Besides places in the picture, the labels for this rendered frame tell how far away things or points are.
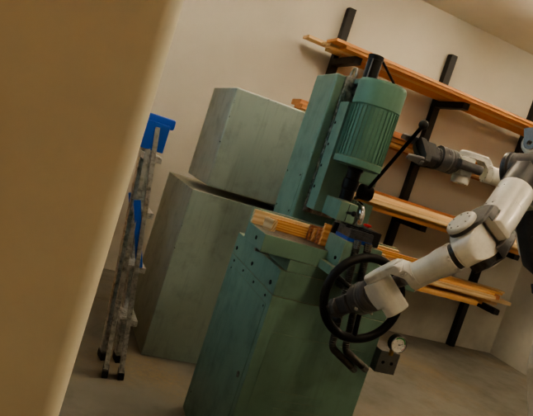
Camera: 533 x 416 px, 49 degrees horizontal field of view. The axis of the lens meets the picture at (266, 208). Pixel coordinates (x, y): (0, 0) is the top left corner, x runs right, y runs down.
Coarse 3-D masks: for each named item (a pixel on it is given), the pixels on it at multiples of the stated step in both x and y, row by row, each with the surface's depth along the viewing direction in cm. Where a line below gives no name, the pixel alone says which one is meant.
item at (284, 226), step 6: (282, 222) 204; (288, 222) 204; (276, 228) 203; (282, 228) 204; (288, 228) 204; (294, 228) 205; (300, 228) 206; (306, 228) 206; (294, 234) 206; (300, 234) 206; (306, 234) 207; (384, 252) 217; (390, 252) 218; (408, 258) 221; (414, 258) 222
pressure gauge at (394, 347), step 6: (390, 336) 202; (396, 336) 200; (402, 336) 202; (390, 342) 200; (396, 342) 200; (402, 342) 201; (390, 348) 201; (396, 348) 200; (402, 348) 201; (390, 354) 203
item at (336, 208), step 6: (330, 198) 213; (336, 198) 209; (324, 204) 217; (330, 204) 212; (336, 204) 208; (342, 204) 204; (348, 204) 205; (354, 204) 209; (324, 210) 215; (330, 210) 211; (336, 210) 206; (342, 210) 205; (348, 210) 206; (354, 210) 206; (330, 216) 210; (336, 216) 205; (342, 216) 205; (348, 216) 206; (348, 222) 206
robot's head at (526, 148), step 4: (524, 128) 168; (528, 128) 167; (532, 128) 166; (524, 132) 168; (528, 132) 167; (532, 132) 166; (524, 136) 168; (528, 136) 167; (532, 136) 166; (524, 140) 168; (528, 140) 167; (532, 140) 166; (524, 144) 168; (528, 144) 167; (532, 144) 166; (524, 148) 168; (528, 148) 167; (532, 148) 166; (524, 152) 169; (528, 152) 168; (532, 152) 167
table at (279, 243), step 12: (252, 228) 199; (252, 240) 196; (264, 240) 186; (276, 240) 187; (288, 240) 189; (300, 240) 197; (264, 252) 187; (276, 252) 188; (288, 252) 189; (300, 252) 190; (312, 252) 192; (324, 252) 193; (312, 264) 192; (324, 264) 189; (408, 288) 205
